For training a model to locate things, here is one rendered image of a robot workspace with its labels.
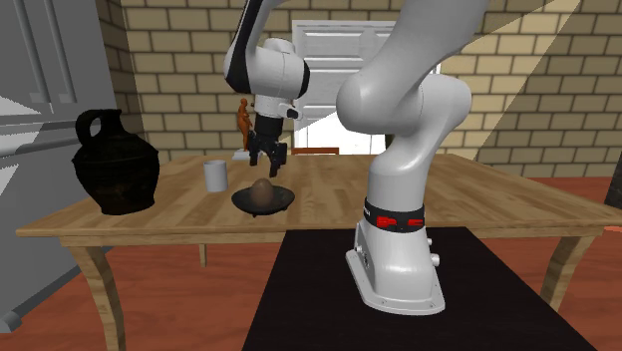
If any black robot stand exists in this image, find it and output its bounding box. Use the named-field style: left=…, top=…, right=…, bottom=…
left=241, top=225, right=598, bottom=351

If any white cup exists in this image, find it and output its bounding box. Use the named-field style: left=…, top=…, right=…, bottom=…
left=202, top=160, right=229, bottom=193

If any black plate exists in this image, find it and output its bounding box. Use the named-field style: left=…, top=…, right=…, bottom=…
left=230, top=185, right=297, bottom=218

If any wooden table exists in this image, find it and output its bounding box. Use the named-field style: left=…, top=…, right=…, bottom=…
left=15, top=153, right=622, bottom=351

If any black jug vase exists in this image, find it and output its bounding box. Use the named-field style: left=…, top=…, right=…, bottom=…
left=71, top=108, right=161, bottom=216

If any grey refrigerator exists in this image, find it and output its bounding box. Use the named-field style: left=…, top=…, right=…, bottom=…
left=0, top=0, right=145, bottom=335

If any brown egg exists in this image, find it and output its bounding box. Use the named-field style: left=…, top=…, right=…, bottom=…
left=248, top=177, right=275, bottom=205

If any white door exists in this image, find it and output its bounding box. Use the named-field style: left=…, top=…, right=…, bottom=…
left=291, top=19, right=443, bottom=156

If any orange human figure statue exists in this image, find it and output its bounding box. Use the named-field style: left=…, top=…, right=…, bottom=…
left=231, top=97, right=257, bottom=162

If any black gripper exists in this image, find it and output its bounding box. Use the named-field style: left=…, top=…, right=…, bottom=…
left=248, top=113, right=289, bottom=179

